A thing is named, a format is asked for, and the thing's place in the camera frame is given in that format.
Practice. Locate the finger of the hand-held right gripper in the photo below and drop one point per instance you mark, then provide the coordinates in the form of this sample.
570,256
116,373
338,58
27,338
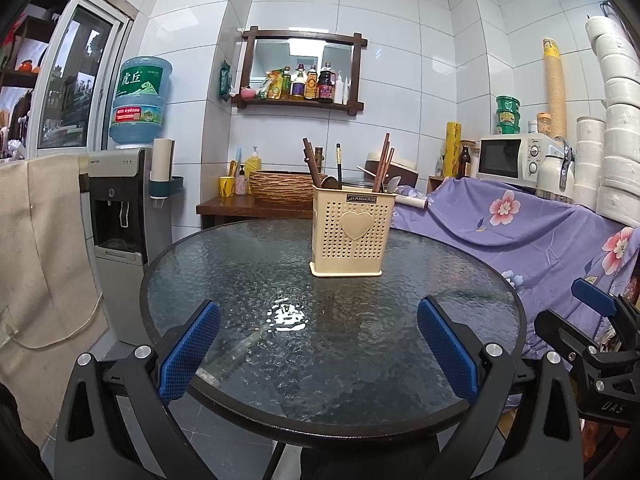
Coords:
592,297
560,332

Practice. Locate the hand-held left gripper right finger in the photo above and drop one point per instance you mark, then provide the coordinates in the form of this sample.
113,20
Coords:
447,345

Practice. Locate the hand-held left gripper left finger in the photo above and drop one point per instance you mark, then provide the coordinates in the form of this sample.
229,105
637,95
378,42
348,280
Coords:
192,345

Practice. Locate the cream perforated utensil holder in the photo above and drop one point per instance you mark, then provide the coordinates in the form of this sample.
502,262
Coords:
350,250

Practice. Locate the silver metal spoon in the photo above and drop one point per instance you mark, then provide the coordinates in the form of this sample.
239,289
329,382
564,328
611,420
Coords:
395,185

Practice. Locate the dark spoon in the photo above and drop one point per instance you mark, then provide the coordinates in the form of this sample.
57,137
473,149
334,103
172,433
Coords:
329,182

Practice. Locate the round glass table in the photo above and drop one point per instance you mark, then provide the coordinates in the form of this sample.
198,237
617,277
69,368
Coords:
225,270

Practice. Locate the purple floral cloth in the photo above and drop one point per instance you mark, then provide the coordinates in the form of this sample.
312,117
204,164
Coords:
500,240

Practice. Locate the white kettle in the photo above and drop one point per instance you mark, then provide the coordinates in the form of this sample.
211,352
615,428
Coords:
552,180

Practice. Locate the yellow cup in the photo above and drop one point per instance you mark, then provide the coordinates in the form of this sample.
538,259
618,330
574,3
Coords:
227,189

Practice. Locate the small wooden box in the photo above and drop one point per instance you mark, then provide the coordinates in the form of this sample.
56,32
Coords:
434,184

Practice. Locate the grey water dispenser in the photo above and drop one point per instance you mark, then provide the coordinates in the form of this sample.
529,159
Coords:
117,200

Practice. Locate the stacks of white paper bowls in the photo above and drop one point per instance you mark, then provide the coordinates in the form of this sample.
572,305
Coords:
620,135

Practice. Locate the pink pump bottle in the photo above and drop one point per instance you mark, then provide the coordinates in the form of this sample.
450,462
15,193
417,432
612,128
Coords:
242,186

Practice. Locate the white microwave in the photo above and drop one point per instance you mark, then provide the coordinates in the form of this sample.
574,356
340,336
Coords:
497,157

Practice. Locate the small clear bottle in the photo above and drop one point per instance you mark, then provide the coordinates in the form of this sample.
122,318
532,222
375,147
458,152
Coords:
440,166

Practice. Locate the jar with orange lid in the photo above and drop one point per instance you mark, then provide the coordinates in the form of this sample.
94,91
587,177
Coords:
544,125

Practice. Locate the brown and cream rice cooker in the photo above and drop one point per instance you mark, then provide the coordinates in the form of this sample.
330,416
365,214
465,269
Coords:
405,170

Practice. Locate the woven basin sink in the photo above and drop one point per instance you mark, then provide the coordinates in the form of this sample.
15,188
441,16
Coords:
280,187

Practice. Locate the brown glass bottle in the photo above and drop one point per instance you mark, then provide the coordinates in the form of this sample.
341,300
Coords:
466,165

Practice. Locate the beige cloth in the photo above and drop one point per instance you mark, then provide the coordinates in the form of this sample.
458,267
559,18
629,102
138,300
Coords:
45,240

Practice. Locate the white paper cup tube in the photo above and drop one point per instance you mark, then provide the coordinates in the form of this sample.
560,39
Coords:
162,160

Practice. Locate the yellow soap pump bottle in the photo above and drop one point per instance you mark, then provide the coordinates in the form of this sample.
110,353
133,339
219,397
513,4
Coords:
253,162

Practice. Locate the yellow roll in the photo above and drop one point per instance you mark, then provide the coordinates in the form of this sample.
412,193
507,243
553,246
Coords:
452,150

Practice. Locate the tall stack of paper cups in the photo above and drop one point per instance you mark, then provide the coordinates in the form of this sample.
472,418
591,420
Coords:
555,90

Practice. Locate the blue water jug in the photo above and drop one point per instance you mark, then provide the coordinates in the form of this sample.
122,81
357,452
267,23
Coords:
140,105

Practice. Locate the pink bowl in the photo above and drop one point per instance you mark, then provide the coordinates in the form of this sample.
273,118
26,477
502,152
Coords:
247,94

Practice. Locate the wooden framed mirror shelf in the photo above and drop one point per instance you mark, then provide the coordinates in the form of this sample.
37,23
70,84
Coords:
300,104

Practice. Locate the yellow seasoning packet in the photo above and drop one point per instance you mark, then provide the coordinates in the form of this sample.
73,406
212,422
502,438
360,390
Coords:
271,88

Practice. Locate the white squeeze bottle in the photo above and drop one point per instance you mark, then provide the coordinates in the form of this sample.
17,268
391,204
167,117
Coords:
341,91

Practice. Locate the green yellow oil bottle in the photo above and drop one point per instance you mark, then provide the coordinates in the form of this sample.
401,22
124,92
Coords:
285,85

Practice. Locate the purple label bottle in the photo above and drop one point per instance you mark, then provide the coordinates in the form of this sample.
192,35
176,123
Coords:
298,85

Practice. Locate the aluminium sliding window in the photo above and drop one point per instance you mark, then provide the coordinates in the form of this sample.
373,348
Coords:
75,85

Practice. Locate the amber sauce bottle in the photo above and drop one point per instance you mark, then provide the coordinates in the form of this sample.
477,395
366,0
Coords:
311,85

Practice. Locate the dark sauce bottle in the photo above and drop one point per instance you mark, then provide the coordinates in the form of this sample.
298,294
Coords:
326,83

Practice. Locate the green wall packet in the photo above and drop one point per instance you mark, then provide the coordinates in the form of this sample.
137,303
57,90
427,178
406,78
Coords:
224,82

